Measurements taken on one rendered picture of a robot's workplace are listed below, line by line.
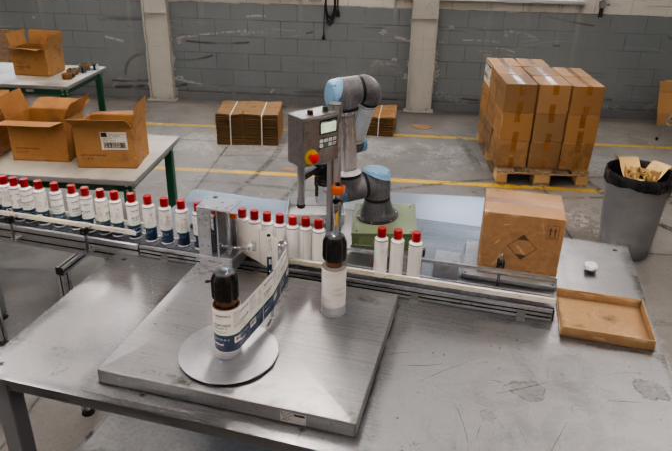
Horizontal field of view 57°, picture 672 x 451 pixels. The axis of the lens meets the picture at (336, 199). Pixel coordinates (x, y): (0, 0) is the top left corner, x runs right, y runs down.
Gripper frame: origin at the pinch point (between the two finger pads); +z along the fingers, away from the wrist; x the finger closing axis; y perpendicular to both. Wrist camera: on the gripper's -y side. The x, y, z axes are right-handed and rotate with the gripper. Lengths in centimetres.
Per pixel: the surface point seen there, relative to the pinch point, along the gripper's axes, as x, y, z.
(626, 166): 126, 215, 28
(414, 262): -79, 38, -11
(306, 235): -68, -3, -16
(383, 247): -76, 26, -15
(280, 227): -65, -13, -18
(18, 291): 49, -183, 86
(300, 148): -65, -5, -50
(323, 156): -60, 3, -45
